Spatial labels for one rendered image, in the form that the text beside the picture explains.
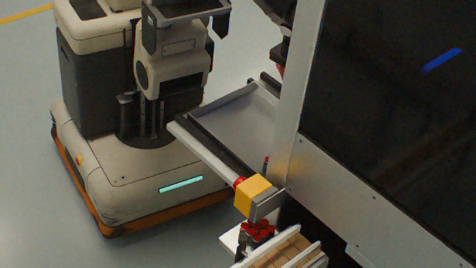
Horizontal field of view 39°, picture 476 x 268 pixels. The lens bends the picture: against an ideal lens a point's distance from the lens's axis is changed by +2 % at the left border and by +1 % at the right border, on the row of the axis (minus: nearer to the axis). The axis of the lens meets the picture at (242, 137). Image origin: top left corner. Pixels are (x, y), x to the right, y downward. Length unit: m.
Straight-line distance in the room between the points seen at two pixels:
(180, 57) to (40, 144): 1.07
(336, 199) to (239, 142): 0.50
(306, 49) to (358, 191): 0.31
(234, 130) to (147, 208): 0.81
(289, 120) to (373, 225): 0.28
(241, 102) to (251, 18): 2.05
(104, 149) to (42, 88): 0.84
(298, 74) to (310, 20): 0.13
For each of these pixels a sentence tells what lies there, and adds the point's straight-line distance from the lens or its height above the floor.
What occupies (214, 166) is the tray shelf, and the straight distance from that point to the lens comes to 1.81.
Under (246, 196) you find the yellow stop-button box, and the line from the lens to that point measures 1.54.
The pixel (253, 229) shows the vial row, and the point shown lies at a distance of 1.61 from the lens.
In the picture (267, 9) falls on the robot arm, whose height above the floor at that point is 1.29.
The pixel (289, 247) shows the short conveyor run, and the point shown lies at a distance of 1.59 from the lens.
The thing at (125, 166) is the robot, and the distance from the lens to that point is 2.64.
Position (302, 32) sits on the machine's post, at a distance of 1.33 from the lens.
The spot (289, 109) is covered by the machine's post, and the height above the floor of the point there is 1.24.
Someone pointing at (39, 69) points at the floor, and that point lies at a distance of 3.58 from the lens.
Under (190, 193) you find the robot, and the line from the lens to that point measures 2.68.
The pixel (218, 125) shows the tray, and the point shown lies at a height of 0.88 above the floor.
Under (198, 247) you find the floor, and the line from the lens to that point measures 2.74.
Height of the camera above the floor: 2.16
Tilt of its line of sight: 42 degrees down
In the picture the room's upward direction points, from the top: 8 degrees clockwise
